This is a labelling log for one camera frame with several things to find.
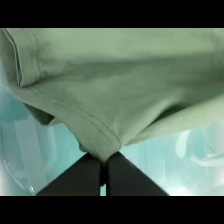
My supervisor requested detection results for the green T-shirt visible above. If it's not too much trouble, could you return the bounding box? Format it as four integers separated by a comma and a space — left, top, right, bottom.
0, 27, 224, 163

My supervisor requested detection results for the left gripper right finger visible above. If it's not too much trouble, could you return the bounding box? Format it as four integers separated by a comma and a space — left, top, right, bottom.
105, 151, 170, 197

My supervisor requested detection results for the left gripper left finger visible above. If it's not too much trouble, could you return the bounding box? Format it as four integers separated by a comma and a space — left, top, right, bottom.
35, 151, 103, 197

